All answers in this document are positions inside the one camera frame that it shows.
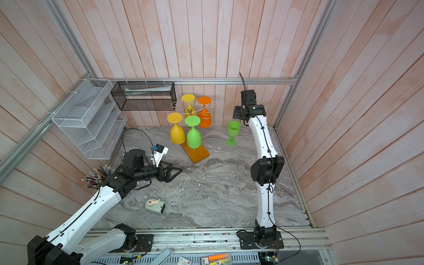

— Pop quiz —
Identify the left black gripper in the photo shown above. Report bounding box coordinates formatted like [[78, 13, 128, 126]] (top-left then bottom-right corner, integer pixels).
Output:
[[135, 159, 183, 183]]

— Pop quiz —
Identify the green wine glass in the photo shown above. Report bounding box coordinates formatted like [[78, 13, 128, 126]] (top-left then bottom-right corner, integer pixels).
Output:
[[226, 121, 241, 146], [185, 116, 202, 149]]

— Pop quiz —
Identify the gold rack with wooden base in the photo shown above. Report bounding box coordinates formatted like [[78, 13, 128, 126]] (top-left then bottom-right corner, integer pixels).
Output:
[[170, 100, 213, 165]]

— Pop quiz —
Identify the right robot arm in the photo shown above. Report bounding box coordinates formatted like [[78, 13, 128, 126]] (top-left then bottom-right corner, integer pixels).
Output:
[[233, 105, 285, 246]]

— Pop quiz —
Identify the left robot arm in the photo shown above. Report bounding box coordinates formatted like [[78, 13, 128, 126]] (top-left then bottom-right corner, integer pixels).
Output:
[[27, 145, 183, 265]]

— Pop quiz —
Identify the orange wine glass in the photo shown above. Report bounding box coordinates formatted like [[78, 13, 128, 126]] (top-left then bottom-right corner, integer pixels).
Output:
[[198, 96, 212, 128]]

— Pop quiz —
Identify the front yellow wine glass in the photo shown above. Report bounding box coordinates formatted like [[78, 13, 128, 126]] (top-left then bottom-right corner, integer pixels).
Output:
[[167, 113, 186, 145]]

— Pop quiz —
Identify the yellow wine glass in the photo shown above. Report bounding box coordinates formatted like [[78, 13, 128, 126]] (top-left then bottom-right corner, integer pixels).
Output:
[[167, 113, 186, 145], [182, 94, 198, 118]]

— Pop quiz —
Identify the back yellow wine glass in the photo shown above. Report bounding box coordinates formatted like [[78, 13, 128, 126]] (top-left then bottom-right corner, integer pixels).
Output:
[[182, 94, 198, 118]]

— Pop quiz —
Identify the red pencil cup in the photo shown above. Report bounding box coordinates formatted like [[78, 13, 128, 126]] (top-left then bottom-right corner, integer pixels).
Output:
[[82, 165, 115, 189]]

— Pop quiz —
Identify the black mesh basket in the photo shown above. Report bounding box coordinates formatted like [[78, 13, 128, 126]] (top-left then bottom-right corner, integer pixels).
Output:
[[111, 81, 177, 111]]

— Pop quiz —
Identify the box of coloured items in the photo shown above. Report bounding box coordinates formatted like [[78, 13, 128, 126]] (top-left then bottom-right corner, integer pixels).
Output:
[[200, 253, 233, 265]]

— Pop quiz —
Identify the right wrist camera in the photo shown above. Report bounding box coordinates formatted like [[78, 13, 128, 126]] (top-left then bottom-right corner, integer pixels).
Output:
[[241, 89, 257, 106]]

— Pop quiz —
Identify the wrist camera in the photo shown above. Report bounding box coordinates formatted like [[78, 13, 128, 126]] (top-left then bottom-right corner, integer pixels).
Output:
[[241, 89, 257, 106], [151, 144, 168, 167]]

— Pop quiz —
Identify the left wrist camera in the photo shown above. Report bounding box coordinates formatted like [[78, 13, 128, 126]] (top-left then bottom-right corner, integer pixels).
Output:
[[151, 144, 168, 167]]

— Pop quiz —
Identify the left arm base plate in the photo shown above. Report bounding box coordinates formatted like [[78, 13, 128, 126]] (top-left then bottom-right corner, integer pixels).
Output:
[[111, 234, 154, 253]]

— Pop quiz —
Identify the white wire mesh shelf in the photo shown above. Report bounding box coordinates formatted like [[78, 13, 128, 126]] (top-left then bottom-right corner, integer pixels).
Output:
[[52, 78, 127, 160]]

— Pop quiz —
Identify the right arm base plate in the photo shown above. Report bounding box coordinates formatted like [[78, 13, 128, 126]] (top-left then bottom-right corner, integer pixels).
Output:
[[236, 230, 284, 250]]

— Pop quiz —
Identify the aluminium front rail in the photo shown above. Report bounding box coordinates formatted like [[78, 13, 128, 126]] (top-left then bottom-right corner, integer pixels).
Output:
[[56, 227, 333, 256]]

